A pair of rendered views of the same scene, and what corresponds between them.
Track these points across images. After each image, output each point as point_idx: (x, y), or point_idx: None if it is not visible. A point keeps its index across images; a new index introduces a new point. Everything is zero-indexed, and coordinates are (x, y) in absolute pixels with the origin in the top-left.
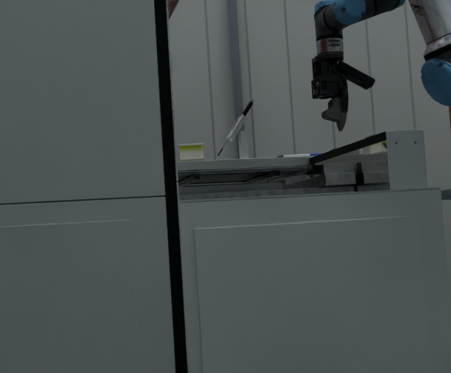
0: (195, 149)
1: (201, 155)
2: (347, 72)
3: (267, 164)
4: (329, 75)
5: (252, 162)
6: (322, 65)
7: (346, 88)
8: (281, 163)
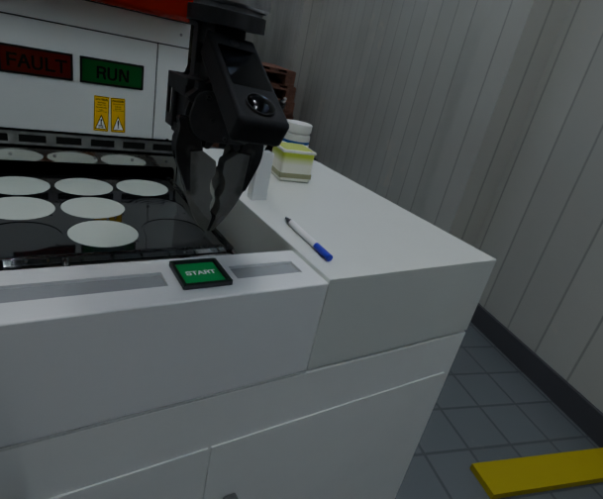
0: (278, 155)
1: (279, 166)
2: (207, 72)
3: (251, 223)
4: (177, 75)
5: (241, 208)
6: (193, 40)
7: (178, 124)
8: (262, 232)
